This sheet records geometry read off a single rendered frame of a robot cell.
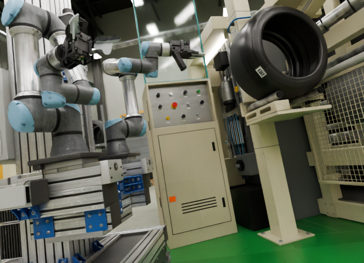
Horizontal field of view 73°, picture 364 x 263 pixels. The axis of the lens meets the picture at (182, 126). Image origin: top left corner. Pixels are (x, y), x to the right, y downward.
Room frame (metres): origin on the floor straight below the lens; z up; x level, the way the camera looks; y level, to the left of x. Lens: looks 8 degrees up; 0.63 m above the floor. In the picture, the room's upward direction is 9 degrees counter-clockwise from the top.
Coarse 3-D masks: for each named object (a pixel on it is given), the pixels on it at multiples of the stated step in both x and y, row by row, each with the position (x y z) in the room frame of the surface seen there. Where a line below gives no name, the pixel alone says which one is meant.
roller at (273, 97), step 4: (276, 92) 1.36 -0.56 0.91; (280, 92) 1.36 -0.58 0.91; (268, 96) 1.43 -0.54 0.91; (272, 96) 1.39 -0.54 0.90; (276, 96) 1.36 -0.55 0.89; (280, 96) 1.35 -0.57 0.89; (260, 100) 1.52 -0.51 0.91; (264, 100) 1.47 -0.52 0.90; (268, 100) 1.44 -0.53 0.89; (272, 100) 1.42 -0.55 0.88; (252, 104) 1.61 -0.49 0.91; (256, 104) 1.56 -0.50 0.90; (260, 104) 1.53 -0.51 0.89; (264, 104) 1.50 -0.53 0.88; (248, 108) 1.67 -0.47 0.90; (252, 108) 1.63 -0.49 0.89; (256, 108) 1.61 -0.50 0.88
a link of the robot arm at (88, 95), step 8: (56, 16) 0.99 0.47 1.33; (56, 24) 0.98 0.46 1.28; (48, 32) 0.98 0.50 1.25; (56, 32) 0.98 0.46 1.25; (64, 32) 0.99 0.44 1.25; (48, 40) 1.02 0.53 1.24; (56, 40) 0.98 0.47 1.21; (64, 72) 0.96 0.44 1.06; (72, 72) 0.94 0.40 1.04; (80, 72) 0.95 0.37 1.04; (72, 80) 0.94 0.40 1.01; (80, 80) 0.94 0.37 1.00; (80, 88) 0.91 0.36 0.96; (88, 88) 0.94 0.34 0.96; (96, 88) 0.98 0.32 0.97; (80, 96) 0.91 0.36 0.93; (88, 96) 0.93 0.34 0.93; (96, 96) 0.96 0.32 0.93; (80, 104) 0.95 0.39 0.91; (88, 104) 0.96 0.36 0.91
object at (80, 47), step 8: (80, 32) 0.72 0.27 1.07; (72, 40) 0.72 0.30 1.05; (80, 40) 0.73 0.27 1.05; (88, 40) 0.75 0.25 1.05; (56, 48) 0.76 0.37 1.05; (64, 48) 0.77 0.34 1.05; (72, 48) 0.71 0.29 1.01; (80, 48) 0.72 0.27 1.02; (88, 48) 0.75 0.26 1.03; (56, 56) 0.77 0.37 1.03; (64, 56) 0.76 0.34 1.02; (72, 56) 0.73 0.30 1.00; (80, 56) 0.75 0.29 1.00; (88, 56) 0.75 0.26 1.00; (64, 64) 0.78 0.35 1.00; (72, 64) 0.77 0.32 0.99; (80, 64) 0.77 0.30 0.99
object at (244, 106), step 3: (243, 102) 1.68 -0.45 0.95; (246, 102) 1.69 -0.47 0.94; (249, 102) 1.69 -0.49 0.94; (252, 102) 1.70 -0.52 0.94; (240, 105) 1.69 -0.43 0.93; (243, 105) 1.68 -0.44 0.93; (246, 105) 1.68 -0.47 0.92; (264, 105) 1.72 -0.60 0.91; (240, 108) 1.69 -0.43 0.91; (243, 108) 1.68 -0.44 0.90; (246, 108) 1.68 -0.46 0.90; (291, 108) 1.77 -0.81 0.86; (243, 111) 1.68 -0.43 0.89; (246, 111) 1.68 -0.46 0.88; (249, 111) 1.68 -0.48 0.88; (243, 114) 1.68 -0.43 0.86
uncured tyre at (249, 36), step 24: (264, 24) 1.33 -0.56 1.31; (288, 24) 1.57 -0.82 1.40; (312, 24) 1.42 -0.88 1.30; (240, 48) 1.38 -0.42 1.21; (288, 48) 1.69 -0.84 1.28; (312, 48) 1.57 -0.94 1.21; (240, 72) 1.45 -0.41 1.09; (312, 72) 1.42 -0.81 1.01; (264, 96) 1.49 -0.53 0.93; (288, 96) 1.43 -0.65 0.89
